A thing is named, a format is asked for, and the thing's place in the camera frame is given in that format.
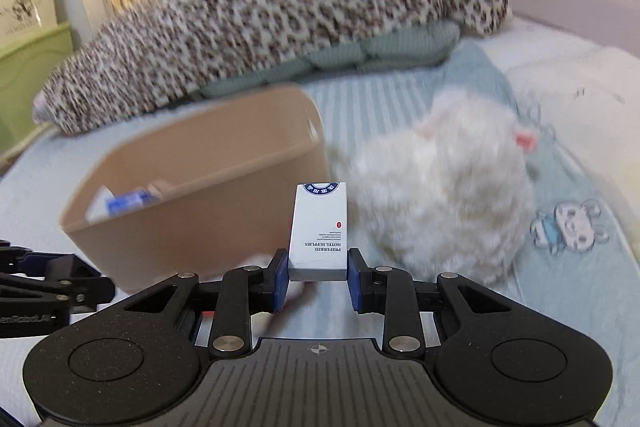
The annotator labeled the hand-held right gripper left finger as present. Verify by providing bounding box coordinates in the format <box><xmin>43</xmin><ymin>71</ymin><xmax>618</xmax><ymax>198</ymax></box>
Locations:
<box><xmin>123</xmin><ymin>248</ymin><xmax>290</xmax><ymax>360</ymax></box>

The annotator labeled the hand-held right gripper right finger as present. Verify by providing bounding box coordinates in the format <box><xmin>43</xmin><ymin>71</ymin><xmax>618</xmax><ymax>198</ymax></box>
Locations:
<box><xmin>346</xmin><ymin>247</ymin><xmax>508</xmax><ymax>360</ymax></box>

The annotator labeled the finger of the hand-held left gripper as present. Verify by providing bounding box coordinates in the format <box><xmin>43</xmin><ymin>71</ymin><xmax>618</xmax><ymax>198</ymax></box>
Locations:
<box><xmin>10</xmin><ymin>247</ymin><xmax>117</xmax><ymax>308</ymax></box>

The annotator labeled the small white box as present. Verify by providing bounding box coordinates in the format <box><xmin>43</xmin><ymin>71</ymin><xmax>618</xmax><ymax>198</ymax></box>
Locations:
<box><xmin>288</xmin><ymin>181</ymin><xmax>349</xmax><ymax>283</ymax></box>

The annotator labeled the tan storage bin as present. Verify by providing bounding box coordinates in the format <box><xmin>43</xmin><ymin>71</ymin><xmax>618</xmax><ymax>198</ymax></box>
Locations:
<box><xmin>59</xmin><ymin>83</ymin><xmax>331</xmax><ymax>294</ymax></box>

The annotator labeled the blue and white packet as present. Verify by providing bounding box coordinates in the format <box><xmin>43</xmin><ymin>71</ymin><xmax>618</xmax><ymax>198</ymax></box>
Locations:
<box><xmin>86</xmin><ymin>181</ymin><xmax>177</xmax><ymax>224</ymax></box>

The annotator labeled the white plush toy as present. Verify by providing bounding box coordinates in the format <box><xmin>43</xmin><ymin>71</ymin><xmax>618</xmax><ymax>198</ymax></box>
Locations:
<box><xmin>326</xmin><ymin>87</ymin><xmax>538</xmax><ymax>293</ymax></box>

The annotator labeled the green cabinet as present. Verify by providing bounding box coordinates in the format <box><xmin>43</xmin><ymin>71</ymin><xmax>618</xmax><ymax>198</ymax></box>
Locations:
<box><xmin>0</xmin><ymin>23</ymin><xmax>75</xmax><ymax>158</ymax></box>

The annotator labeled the light blue rabbit blanket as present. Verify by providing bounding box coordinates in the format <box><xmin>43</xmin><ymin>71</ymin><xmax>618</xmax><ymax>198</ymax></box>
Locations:
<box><xmin>295</xmin><ymin>41</ymin><xmax>640</xmax><ymax>427</ymax></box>

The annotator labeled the green quilted pillow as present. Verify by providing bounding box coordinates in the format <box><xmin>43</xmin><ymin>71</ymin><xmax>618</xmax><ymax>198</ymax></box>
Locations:
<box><xmin>200</xmin><ymin>20</ymin><xmax>462</xmax><ymax>100</ymax></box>

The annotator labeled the leopard print blanket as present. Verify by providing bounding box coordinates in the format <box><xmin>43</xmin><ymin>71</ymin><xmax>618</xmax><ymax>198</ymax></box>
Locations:
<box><xmin>32</xmin><ymin>0</ymin><xmax>515</xmax><ymax>136</ymax></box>

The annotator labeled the white bed sheet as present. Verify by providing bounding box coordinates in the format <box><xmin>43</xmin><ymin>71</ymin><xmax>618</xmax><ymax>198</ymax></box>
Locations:
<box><xmin>480</xmin><ymin>14</ymin><xmax>640</xmax><ymax>208</ymax></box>

